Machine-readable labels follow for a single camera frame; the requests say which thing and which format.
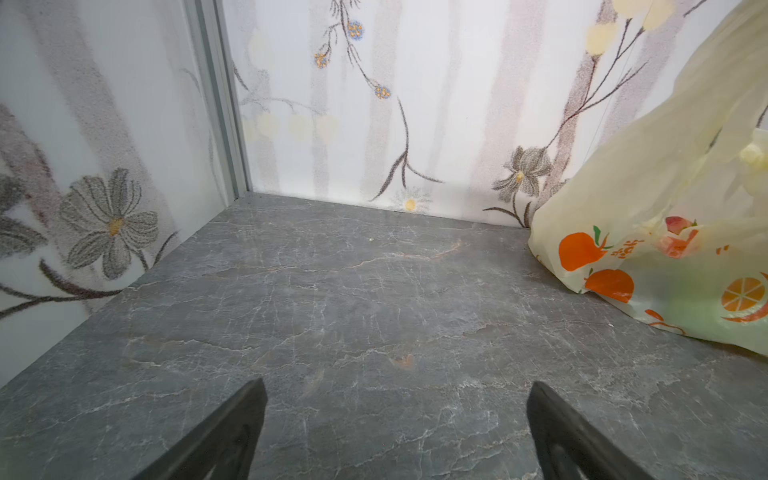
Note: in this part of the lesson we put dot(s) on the aluminium frame post left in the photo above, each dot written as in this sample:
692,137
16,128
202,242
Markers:
217,80

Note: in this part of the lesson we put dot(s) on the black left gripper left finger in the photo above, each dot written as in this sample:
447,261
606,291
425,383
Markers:
222,446

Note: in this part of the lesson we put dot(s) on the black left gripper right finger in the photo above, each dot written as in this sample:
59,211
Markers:
568,446

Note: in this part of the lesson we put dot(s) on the pale yellow printed plastic bag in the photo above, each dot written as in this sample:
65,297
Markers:
667,221

